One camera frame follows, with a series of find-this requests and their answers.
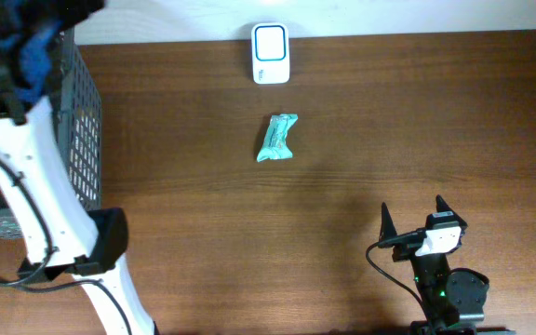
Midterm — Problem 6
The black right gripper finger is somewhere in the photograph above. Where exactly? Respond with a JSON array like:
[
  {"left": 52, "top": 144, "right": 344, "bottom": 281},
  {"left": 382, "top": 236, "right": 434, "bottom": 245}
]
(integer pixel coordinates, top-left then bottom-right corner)
[
  {"left": 435, "top": 194, "right": 466, "bottom": 227},
  {"left": 379, "top": 202, "right": 397, "bottom": 242}
]

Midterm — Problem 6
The teal wet wipes packet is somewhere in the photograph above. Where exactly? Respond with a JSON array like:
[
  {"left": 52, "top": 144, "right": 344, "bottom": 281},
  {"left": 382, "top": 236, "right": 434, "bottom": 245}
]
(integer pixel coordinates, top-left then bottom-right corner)
[{"left": 256, "top": 114, "right": 298, "bottom": 163}]

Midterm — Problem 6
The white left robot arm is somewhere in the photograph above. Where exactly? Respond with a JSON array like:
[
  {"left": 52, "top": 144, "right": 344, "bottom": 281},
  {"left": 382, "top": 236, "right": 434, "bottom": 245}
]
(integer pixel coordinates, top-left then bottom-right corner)
[{"left": 0, "top": 1, "right": 157, "bottom": 334}]

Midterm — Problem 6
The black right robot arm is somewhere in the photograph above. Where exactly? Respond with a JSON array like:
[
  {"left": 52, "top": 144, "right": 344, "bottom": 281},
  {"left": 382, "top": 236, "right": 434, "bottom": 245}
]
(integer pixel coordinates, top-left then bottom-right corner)
[{"left": 366, "top": 195, "right": 513, "bottom": 335}]

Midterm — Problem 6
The white barcode scanner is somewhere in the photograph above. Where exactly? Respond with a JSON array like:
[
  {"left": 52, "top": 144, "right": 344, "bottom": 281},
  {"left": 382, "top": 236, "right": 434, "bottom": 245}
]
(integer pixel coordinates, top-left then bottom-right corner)
[{"left": 250, "top": 22, "right": 290, "bottom": 85}]

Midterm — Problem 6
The dark grey plastic basket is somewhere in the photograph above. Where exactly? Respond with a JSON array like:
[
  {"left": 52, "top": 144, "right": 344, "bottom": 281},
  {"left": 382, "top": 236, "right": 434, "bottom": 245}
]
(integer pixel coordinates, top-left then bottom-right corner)
[{"left": 0, "top": 30, "right": 102, "bottom": 239}]

